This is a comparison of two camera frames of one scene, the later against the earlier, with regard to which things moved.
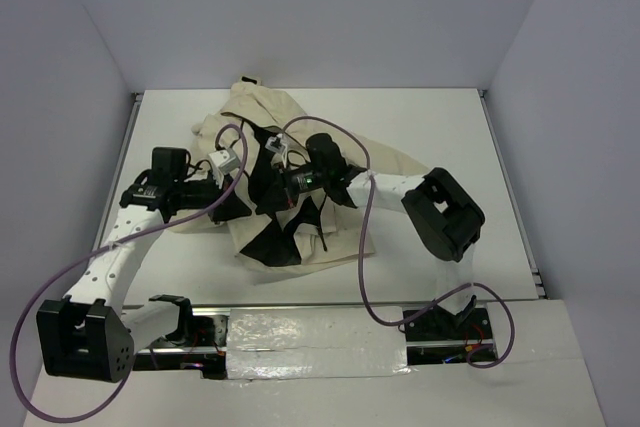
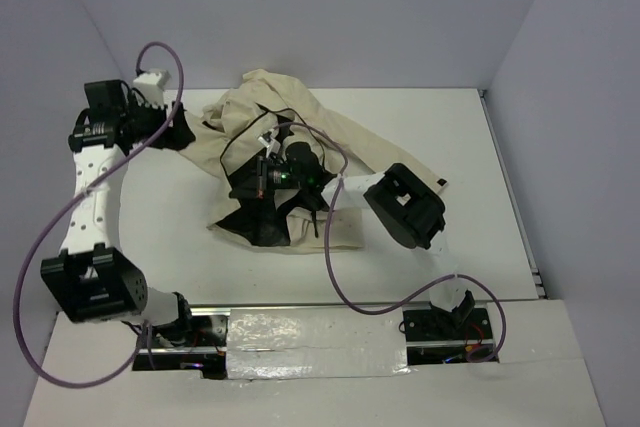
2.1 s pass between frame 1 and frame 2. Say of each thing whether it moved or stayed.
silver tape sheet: stayed
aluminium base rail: stayed
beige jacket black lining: moved
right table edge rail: stayed
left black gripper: moved
